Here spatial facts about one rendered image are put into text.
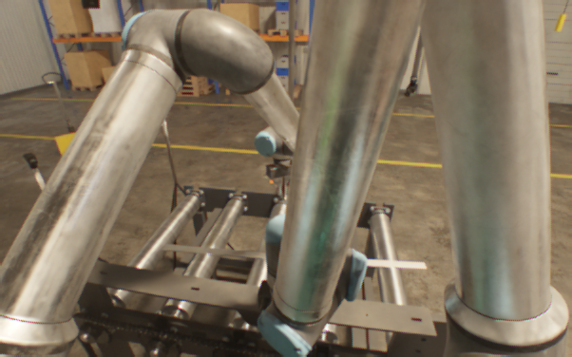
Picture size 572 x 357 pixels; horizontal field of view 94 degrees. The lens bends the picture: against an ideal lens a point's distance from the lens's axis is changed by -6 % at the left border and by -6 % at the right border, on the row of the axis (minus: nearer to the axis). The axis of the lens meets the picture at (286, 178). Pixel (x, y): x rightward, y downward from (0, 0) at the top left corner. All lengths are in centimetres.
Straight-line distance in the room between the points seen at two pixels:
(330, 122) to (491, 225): 23
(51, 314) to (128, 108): 31
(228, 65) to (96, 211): 31
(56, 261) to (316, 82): 41
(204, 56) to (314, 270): 38
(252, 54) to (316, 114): 31
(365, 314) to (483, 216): 60
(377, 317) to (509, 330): 50
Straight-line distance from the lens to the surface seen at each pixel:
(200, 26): 54
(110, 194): 50
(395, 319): 93
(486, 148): 35
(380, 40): 23
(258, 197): 185
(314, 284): 37
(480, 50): 33
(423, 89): 1007
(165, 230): 167
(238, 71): 54
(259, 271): 134
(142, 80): 54
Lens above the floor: 189
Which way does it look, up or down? 29 degrees down
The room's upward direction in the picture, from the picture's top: straight up
